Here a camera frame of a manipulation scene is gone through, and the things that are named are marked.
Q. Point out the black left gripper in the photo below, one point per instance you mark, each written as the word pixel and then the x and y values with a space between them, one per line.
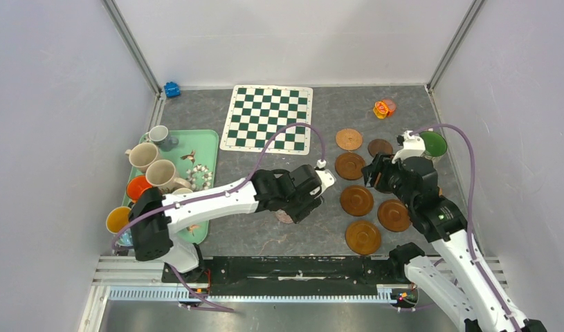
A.
pixel 310 204

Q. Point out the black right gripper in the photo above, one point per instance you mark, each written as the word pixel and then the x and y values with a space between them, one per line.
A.
pixel 379 175

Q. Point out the pink ghost pattern mug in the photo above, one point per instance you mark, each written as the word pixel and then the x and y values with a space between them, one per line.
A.
pixel 283 217

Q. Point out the green interior cartoon mug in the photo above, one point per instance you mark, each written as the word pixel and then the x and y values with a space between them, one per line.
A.
pixel 435 145

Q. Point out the brown wooden ridged coaster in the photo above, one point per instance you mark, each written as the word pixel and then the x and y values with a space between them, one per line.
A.
pixel 363 237
pixel 393 216
pixel 349 166

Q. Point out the dark walnut coaster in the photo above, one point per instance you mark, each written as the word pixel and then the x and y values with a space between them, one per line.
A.
pixel 380 147

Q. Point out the woven rattan coaster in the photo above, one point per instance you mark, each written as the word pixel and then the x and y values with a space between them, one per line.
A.
pixel 349 139

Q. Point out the pink mug cream interior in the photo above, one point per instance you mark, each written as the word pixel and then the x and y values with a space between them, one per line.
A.
pixel 182 191

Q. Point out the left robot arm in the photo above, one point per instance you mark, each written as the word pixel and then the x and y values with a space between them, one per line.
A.
pixel 156 218

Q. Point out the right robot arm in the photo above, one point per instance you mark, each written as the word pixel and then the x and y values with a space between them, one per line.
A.
pixel 477 302

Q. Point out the orange pink toy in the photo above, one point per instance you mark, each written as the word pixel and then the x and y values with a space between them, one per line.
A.
pixel 384 108

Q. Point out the green white chessboard mat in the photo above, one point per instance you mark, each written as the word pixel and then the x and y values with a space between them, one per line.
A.
pixel 256 112

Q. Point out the green floral tray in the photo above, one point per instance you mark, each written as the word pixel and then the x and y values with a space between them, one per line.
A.
pixel 195 159

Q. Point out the cream ceramic mug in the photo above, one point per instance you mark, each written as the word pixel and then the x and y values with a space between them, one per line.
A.
pixel 163 175

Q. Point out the grey white mug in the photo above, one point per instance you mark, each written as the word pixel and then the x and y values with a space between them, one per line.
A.
pixel 160 136

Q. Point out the beige mug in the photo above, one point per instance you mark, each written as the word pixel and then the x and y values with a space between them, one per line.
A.
pixel 143 155

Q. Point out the orange mug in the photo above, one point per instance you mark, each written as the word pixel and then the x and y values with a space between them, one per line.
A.
pixel 136 187

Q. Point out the blue toy block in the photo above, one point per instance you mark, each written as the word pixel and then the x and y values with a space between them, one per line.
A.
pixel 171 89

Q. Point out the yellow interior mug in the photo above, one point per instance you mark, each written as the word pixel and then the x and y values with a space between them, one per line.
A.
pixel 117 219

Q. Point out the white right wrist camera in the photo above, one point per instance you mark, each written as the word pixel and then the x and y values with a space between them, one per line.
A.
pixel 412 145

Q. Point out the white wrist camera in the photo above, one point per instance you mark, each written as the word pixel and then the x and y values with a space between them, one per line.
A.
pixel 412 145
pixel 326 177

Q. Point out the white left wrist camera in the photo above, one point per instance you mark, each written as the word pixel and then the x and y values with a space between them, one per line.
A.
pixel 326 177

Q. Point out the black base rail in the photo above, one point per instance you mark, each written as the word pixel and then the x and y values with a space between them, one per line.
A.
pixel 295 275

